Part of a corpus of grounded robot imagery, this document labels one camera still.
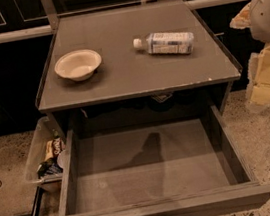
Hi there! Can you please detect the blue plastic water bottle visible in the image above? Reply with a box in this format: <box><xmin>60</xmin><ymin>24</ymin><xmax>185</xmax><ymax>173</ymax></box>
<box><xmin>133</xmin><ymin>32</ymin><xmax>194</xmax><ymax>55</ymax></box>

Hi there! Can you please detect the clear plastic storage bin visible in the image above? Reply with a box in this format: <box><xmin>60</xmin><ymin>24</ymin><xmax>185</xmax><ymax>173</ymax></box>
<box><xmin>25</xmin><ymin>116</ymin><xmax>63</xmax><ymax>192</ymax></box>

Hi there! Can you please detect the open grey top drawer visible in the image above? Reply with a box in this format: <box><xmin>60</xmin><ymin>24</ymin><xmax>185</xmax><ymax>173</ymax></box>
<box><xmin>57</xmin><ymin>106</ymin><xmax>270</xmax><ymax>216</ymax></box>

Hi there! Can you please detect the snack bag in bin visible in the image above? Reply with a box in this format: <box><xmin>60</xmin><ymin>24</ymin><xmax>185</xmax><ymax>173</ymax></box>
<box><xmin>36</xmin><ymin>138</ymin><xmax>65</xmax><ymax>178</ymax></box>

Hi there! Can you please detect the grey cabinet with drawer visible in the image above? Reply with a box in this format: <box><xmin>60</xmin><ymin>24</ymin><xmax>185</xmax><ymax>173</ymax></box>
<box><xmin>22</xmin><ymin>0</ymin><xmax>250</xmax><ymax>142</ymax></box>

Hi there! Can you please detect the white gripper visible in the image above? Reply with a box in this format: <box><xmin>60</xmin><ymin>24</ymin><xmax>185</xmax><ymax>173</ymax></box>
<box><xmin>230</xmin><ymin>0</ymin><xmax>270</xmax><ymax>110</ymax></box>

